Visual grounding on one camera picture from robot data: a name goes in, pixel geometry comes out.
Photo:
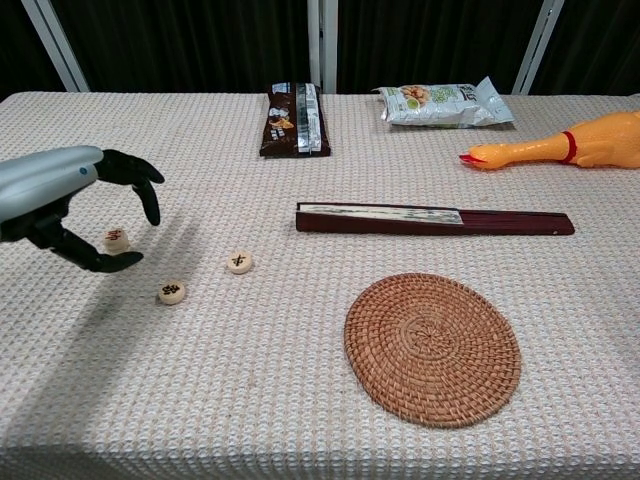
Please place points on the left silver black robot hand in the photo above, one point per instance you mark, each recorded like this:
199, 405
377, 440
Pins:
40, 180

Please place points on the wooden button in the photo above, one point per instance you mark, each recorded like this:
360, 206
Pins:
171, 293
116, 239
240, 262

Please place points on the wooden button bottom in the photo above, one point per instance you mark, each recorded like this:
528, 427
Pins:
171, 293

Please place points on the black curtain panel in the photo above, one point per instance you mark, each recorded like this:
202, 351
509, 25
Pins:
190, 45
600, 45
20, 45
440, 40

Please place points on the brown snack packet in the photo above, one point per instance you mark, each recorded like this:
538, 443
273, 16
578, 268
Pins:
280, 140

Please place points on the beige waffle tablecloth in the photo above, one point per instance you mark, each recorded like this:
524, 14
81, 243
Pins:
250, 375

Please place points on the white green snack bag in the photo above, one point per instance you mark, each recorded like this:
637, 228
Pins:
440, 112

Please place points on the round woven rattan coaster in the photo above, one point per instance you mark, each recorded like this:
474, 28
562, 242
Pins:
432, 350

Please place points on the dark red folded fan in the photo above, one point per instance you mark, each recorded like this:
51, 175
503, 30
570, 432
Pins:
500, 225

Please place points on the yellow rubber chicken toy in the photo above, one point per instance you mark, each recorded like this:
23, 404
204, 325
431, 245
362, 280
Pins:
600, 140

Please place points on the grey metal frame post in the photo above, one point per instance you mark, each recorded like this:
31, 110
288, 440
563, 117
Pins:
322, 45
537, 47
56, 47

